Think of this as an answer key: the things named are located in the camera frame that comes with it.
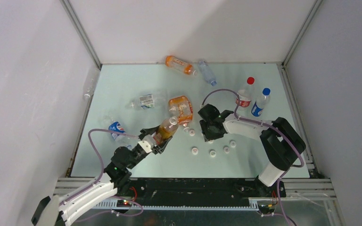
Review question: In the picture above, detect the red yellow label tea bottle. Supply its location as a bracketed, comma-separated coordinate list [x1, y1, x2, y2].
[153, 116, 179, 145]

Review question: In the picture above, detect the Nongfu Spring red label bottle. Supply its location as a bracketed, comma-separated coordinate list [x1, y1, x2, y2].
[236, 84, 255, 108]

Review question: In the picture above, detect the Pepsi bottle blue label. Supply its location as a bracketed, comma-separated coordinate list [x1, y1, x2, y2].
[251, 94, 270, 117]

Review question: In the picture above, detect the red bottle cap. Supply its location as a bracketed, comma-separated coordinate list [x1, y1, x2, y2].
[247, 77, 255, 85]

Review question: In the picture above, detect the blue bottle cap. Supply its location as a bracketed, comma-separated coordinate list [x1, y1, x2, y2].
[262, 88, 271, 96]

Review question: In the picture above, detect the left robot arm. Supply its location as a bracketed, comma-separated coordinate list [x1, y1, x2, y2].
[31, 127, 173, 226]

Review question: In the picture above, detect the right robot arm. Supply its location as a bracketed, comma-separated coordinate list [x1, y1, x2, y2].
[198, 104, 306, 197]

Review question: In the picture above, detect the large orange label bottle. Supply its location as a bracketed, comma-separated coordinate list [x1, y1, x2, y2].
[168, 96, 193, 126]

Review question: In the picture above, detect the Pepsi bottle lower left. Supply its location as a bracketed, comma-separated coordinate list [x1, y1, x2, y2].
[102, 115, 132, 150]

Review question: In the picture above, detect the clear bluish water bottle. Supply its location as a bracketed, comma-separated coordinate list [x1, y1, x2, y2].
[197, 60, 217, 87]

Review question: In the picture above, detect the slim orange label bottle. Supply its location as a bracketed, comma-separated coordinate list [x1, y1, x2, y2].
[165, 55, 197, 75]

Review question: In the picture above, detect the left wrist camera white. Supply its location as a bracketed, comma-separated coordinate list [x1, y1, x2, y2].
[138, 135, 157, 153]

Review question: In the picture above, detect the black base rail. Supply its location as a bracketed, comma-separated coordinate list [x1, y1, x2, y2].
[118, 178, 286, 207]

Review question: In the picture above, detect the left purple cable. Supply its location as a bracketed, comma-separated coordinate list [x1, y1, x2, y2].
[59, 129, 141, 207]

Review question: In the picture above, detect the clear bottle by wall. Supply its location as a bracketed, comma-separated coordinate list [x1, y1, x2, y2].
[83, 68, 100, 100]

